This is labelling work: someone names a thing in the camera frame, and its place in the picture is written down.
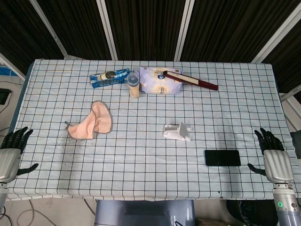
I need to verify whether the black and silver right hand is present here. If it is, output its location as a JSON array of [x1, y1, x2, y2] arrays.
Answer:
[[247, 127, 295, 185]]

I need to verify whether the blue checkered tablecloth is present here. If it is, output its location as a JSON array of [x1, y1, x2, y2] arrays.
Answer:
[[4, 58, 297, 202]]

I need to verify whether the long dark red box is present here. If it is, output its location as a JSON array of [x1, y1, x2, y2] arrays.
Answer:
[[163, 70, 219, 91]]

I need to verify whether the purple snack bag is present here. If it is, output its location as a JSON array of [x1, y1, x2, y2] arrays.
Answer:
[[134, 66, 183, 95]]

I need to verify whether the blue cookie box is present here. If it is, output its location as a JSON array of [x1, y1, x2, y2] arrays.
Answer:
[[90, 67, 131, 89]]

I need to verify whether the black device with screen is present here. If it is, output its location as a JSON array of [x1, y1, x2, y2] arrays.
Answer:
[[0, 88, 11, 106]]

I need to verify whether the small beige bottle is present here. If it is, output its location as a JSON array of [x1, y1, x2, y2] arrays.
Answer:
[[127, 72, 141, 98]]

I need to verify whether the black smartphone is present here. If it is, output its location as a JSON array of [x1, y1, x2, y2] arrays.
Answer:
[[204, 149, 242, 167]]

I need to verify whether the white plastic phone stand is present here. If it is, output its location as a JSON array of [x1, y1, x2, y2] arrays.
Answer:
[[162, 121, 195, 142]]

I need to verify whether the black bag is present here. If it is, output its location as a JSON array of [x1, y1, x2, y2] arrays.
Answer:
[[226, 199, 279, 226]]

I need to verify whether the white floor cable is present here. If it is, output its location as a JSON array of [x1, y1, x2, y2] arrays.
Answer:
[[14, 199, 58, 226]]

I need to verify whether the black and silver left hand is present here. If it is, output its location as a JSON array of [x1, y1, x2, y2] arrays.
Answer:
[[0, 126, 39, 184]]

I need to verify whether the white partition frame post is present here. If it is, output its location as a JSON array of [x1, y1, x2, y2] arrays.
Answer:
[[250, 10, 301, 63], [174, 0, 195, 61], [30, 0, 69, 59], [95, 0, 118, 61]]

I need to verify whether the pink cloth with grey trim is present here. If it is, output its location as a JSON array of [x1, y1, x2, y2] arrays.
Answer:
[[64, 100, 114, 141]]

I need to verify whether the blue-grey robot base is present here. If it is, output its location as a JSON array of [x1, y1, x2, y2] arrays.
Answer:
[[95, 199, 196, 226]]

